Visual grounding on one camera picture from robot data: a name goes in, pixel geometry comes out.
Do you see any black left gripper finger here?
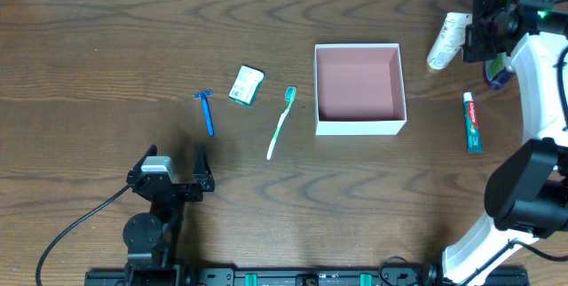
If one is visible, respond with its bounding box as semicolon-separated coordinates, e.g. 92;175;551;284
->
193;144;213;182
132;144;157;171

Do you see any white shampoo tube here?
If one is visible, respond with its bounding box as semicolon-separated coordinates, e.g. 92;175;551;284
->
426;12;472;74

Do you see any clear mouthwash bottle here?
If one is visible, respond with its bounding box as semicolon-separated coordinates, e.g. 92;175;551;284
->
483;52;516;90

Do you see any green Colgate toothpaste tube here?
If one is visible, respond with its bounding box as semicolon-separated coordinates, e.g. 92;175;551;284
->
463;92;483;153

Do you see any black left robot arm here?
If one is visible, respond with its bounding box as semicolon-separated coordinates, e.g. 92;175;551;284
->
122;145;215;285

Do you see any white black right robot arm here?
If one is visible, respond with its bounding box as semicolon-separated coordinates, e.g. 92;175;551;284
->
420;0;567;285

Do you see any blue disposable razor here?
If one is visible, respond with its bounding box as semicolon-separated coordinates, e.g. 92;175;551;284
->
194;90;215;137

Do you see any green white soap packet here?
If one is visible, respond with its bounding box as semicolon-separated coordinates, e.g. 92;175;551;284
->
228;66;264;107

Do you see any green white toothbrush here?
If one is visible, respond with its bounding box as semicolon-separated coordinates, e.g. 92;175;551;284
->
266;85;297;161

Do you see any white box pink interior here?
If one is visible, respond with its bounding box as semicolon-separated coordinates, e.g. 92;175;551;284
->
313;44;407;136

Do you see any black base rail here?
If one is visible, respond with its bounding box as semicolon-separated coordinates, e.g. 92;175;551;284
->
83;266;532;286

